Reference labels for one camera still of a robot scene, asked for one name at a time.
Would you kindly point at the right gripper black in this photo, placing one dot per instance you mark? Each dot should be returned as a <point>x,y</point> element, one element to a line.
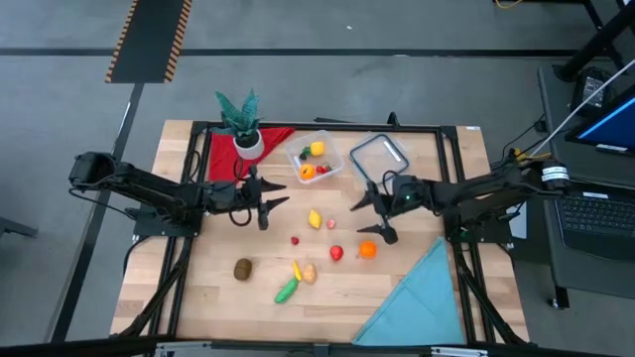
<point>412,196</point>

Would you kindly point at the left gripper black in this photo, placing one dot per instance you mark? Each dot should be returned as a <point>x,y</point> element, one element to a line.
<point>238,196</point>

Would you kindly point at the ribbed orange toy fruit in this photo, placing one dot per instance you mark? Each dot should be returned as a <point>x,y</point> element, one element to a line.
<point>367,250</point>

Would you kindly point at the pink toy fruit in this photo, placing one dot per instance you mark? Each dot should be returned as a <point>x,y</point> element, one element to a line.
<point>331,224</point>

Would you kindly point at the orange toy fruit green stem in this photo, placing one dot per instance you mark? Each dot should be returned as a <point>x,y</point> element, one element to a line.
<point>307,172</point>

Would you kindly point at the yellow toy lemon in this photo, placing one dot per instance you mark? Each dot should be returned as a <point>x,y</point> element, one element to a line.
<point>314,218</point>

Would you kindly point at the small green toy vegetable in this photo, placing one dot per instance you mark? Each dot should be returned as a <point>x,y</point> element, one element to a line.
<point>305,153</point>

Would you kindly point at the red toy strawberry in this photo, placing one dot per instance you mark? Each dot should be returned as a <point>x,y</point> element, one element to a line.
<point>323,169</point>

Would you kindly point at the yellow toy bell pepper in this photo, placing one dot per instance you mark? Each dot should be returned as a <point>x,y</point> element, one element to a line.
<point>317,148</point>

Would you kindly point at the brown toy kiwi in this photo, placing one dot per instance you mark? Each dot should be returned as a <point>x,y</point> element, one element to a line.
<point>242,269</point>

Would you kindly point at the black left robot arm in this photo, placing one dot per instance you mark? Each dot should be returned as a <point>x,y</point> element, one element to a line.
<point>149,188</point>

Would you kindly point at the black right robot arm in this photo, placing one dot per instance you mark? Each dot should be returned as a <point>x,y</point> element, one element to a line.
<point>486,191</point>

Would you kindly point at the clear plastic tupperware container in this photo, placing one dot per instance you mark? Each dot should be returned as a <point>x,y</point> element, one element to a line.
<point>332,161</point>

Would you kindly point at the white plant pot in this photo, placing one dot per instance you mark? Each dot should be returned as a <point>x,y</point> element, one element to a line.
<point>250,149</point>

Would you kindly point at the clear blue-rimmed container lid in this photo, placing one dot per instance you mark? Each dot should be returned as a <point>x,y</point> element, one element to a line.
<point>372,158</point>

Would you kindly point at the red cloth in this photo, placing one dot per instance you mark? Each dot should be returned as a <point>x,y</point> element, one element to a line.
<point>223,158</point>

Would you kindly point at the yellow toy banana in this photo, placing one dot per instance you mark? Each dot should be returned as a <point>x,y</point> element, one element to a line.
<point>296,270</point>

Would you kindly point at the tan toy potato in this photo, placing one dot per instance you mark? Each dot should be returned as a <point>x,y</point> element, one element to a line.
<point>309,273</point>

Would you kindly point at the green snake plant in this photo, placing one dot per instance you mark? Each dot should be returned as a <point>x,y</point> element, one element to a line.
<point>238,114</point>

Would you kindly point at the green toy cucumber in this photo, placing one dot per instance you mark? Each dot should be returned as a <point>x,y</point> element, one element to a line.
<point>287,290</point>

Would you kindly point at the blue cloth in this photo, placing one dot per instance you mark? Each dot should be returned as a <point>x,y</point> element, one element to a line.
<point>421,302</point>

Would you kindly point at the striped black floor mat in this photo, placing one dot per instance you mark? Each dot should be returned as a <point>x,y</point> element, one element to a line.
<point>149,39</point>

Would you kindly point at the black laptop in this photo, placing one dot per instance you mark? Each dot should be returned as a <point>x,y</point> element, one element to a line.
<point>595,223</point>

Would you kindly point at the black power brick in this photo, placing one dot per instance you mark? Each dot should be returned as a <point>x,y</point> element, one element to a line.
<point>590,91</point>

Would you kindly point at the grey furniture leg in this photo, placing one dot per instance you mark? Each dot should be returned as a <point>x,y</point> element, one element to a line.
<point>15,227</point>

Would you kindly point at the monitor with blue screen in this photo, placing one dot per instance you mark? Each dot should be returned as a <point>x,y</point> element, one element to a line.
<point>615,129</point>

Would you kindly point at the black pole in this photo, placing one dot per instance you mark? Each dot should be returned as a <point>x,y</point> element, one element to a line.
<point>595,44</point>

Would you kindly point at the black table frame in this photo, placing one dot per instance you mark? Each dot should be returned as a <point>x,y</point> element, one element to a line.
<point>337,127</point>

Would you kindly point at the black frame knob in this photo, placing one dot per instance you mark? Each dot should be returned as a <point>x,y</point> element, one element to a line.
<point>393,119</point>

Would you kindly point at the black camera mounting bar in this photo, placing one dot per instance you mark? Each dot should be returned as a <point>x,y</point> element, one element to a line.
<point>297,347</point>

